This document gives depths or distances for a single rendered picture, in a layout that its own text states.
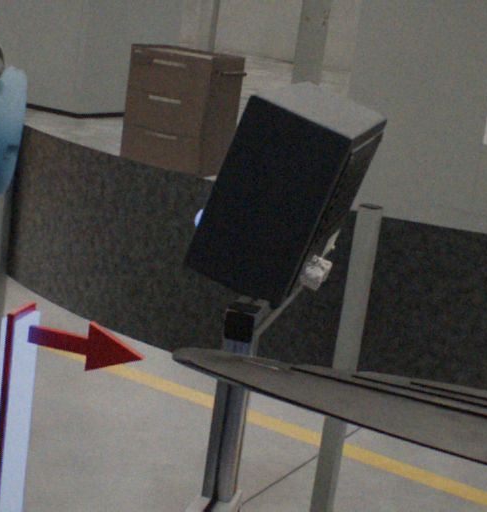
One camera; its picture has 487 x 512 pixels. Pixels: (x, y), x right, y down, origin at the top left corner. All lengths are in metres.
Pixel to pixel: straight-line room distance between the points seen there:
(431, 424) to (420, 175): 6.43
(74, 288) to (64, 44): 7.66
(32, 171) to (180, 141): 4.50
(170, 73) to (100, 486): 4.55
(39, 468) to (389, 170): 4.24
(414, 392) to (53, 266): 2.25
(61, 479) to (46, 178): 0.86
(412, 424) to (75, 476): 2.70
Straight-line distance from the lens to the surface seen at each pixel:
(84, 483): 3.07
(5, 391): 0.53
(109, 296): 2.55
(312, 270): 1.11
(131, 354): 0.51
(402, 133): 6.88
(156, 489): 3.08
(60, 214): 2.66
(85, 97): 10.17
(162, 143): 7.31
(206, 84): 7.12
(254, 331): 1.05
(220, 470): 1.11
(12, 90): 0.93
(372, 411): 0.43
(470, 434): 0.44
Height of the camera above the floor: 1.35
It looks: 13 degrees down
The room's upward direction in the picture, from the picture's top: 8 degrees clockwise
